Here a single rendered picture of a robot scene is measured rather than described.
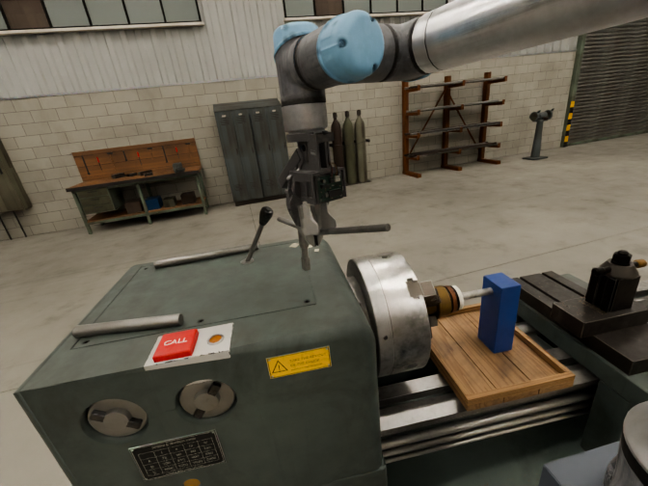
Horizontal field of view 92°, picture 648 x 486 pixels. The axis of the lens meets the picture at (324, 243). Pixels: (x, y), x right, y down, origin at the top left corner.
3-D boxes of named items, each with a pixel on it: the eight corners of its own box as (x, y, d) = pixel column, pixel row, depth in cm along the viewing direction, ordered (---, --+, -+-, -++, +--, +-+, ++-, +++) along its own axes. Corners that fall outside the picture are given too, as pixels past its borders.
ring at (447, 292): (430, 298, 81) (463, 292, 82) (415, 282, 90) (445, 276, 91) (429, 328, 85) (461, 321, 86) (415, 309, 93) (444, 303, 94)
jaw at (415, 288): (398, 315, 82) (411, 300, 72) (392, 297, 85) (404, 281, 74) (438, 307, 84) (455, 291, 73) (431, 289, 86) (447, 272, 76)
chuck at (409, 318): (397, 403, 75) (390, 283, 66) (362, 333, 105) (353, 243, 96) (433, 395, 76) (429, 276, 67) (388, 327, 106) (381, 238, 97)
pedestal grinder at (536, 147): (533, 160, 767) (541, 110, 724) (521, 159, 801) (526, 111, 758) (549, 157, 778) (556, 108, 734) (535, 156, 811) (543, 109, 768)
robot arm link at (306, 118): (273, 109, 53) (311, 106, 58) (277, 137, 55) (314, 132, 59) (296, 103, 48) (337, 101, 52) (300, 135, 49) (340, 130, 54)
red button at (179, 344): (154, 366, 51) (150, 357, 50) (166, 342, 56) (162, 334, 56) (193, 360, 52) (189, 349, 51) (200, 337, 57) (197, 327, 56)
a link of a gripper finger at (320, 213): (331, 251, 59) (325, 202, 56) (312, 244, 64) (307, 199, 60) (343, 246, 61) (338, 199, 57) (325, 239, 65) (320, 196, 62)
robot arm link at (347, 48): (405, 9, 41) (351, 34, 49) (336, 1, 35) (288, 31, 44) (406, 76, 43) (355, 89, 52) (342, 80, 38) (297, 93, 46)
